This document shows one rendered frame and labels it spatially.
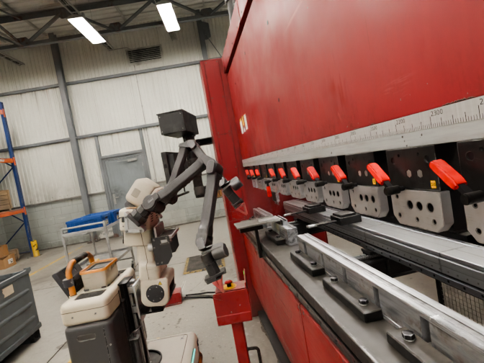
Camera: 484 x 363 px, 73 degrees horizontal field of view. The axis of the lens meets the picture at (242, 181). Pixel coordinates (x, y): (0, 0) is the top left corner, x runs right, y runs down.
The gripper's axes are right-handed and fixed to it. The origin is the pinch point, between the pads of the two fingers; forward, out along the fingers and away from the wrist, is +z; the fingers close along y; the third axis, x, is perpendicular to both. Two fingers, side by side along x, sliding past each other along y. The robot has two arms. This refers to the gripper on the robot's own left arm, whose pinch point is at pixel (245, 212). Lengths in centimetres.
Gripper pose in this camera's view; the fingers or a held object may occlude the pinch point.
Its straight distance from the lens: 200.6
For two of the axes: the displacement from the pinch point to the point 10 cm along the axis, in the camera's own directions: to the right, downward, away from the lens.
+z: 6.2, 7.7, 1.0
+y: -1.2, -0.3, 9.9
